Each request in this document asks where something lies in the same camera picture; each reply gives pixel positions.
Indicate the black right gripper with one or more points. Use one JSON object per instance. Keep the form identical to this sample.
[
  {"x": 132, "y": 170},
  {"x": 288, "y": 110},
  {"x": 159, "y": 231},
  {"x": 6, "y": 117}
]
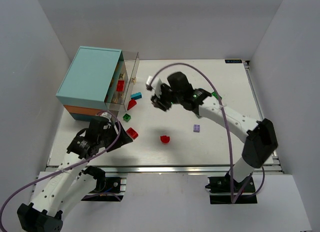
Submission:
[{"x": 161, "y": 101}]

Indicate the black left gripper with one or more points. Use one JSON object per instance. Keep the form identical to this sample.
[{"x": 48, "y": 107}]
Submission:
[{"x": 116, "y": 133}]

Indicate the red sloped lego brick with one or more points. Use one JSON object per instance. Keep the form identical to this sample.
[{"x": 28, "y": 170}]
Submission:
[{"x": 131, "y": 104}]

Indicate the red round lego piece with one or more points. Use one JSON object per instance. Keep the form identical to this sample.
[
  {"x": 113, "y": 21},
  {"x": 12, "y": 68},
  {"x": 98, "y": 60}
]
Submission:
[{"x": 165, "y": 139}]

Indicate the red square lego brick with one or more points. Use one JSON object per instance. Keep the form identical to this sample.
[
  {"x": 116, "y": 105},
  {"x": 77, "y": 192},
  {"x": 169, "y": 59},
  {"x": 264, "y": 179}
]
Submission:
[{"x": 120, "y": 85}]

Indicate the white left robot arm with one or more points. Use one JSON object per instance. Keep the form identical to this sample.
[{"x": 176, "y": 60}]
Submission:
[{"x": 75, "y": 179}]

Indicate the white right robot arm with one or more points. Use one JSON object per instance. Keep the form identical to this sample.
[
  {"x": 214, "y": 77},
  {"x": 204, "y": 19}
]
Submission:
[{"x": 259, "y": 137}]

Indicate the green small lego brick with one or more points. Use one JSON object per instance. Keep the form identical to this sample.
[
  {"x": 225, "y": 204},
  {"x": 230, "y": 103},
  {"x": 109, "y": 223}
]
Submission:
[{"x": 126, "y": 117}]

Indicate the green long lego plate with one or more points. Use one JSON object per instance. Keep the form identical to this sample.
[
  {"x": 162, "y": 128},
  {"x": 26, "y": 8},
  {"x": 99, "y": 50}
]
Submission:
[{"x": 214, "y": 94}]

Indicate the purple lego plate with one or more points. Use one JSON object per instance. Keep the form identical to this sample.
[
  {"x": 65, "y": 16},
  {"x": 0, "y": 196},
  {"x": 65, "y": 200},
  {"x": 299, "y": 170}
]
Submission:
[{"x": 196, "y": 128}]

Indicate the cyan long lego brick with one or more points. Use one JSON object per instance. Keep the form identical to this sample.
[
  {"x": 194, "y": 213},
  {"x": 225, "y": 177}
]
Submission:
[{"x": 136, "y": 96}]

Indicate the blue label sticker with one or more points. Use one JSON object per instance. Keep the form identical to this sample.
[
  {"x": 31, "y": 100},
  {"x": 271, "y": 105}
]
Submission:
[{"x": 233, "y": 61}]

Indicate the teal drawer cabinet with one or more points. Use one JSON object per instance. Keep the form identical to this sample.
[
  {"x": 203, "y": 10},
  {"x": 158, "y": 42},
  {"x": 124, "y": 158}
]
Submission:
[{"x": 90, "y": 81}]

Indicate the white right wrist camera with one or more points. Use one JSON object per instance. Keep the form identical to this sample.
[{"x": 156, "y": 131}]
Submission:
[{"x": 154, "y": 85}]

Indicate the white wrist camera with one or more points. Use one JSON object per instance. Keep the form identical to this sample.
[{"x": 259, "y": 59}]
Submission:
[
  {"x": 154, "y": 85},
  {"x": 106, "y": 114}
]

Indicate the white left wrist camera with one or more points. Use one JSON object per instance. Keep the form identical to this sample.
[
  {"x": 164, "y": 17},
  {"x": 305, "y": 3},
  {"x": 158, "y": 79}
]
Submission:
[{"x": 106, "y": 114}]

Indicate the aluminium rail front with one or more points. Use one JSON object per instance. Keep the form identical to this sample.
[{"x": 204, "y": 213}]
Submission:
[{"x": 173, "y": 169}]

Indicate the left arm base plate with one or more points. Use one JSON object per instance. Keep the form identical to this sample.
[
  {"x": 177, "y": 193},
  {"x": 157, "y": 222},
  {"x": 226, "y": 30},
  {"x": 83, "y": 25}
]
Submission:
[{"x": 111, "y": 189}]

